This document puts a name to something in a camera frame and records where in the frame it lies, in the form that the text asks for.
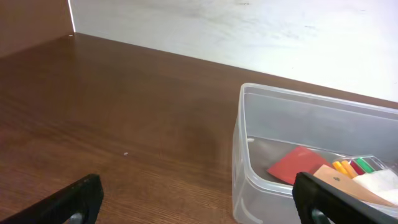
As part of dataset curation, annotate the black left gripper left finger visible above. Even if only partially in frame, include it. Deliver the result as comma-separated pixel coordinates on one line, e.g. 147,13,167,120
1,174,104,224

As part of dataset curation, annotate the clear plastic storage container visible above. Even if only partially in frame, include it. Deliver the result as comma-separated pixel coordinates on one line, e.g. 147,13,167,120
232,83,397,223

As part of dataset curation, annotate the clear box of coloured bits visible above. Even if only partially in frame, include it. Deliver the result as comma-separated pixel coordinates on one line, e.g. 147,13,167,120
331,154,398,206

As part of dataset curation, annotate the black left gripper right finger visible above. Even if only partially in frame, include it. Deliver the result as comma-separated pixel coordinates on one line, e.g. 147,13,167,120
292,172,397,224

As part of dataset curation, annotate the orange scraper with wooden handle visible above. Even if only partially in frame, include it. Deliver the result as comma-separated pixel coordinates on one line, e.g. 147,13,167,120
267,146,397,207

